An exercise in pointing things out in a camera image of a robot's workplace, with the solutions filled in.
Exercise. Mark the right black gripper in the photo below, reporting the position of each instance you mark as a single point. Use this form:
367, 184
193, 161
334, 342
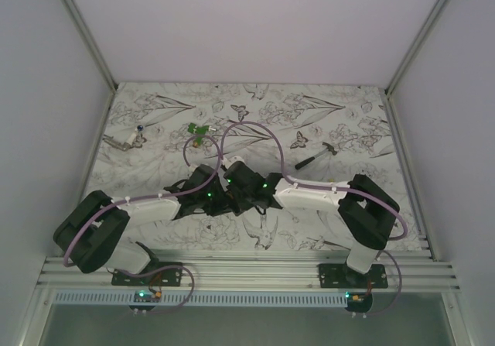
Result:
242, 207

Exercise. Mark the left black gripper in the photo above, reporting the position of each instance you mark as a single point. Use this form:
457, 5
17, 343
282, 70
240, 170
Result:
223, 201

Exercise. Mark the aluminium frame post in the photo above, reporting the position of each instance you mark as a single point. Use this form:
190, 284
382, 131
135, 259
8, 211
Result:
89, 41
417, 43

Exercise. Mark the metal bracket with blue knob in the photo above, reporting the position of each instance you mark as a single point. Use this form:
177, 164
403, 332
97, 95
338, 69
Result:
131, 139

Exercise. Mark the left aluminium frame post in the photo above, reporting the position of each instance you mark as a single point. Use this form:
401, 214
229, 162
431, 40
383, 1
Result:
89, 41

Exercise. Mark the floral patterned table mat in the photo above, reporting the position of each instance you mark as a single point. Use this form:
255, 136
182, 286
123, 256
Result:
271, 126

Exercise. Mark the hammer with black handle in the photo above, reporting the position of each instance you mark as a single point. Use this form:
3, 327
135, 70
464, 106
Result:
327, 148

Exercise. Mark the right aluminium frame post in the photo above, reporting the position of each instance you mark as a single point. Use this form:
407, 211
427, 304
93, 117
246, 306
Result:
417, 43

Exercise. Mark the green connector part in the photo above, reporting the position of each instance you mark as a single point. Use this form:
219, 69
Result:
200, 130

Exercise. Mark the grey slotted cable duct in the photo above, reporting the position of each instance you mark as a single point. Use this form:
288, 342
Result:
203, 298

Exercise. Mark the left small circuit board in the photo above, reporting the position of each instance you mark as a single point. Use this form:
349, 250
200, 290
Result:
147, 296

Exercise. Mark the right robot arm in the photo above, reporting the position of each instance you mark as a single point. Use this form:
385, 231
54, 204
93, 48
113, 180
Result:
368, 212

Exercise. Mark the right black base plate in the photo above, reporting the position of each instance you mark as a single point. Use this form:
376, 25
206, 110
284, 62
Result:
340, 276

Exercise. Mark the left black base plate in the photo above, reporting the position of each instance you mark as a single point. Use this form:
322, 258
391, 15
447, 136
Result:
168, 274

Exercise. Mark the aluminium rail beam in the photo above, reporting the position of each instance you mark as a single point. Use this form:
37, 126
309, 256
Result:
416, 275

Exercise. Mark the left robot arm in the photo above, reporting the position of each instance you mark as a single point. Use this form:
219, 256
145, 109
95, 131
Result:
91, 236

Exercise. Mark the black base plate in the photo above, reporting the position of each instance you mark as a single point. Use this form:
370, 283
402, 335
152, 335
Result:
340, 276
168, 274

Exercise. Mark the right small circuit board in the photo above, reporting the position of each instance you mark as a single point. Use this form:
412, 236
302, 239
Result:
357, 297

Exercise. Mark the small circuit board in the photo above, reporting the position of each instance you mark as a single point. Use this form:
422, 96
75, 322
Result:
147, 296
357, 297

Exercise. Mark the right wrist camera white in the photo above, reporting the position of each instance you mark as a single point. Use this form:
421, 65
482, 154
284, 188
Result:
229, 161

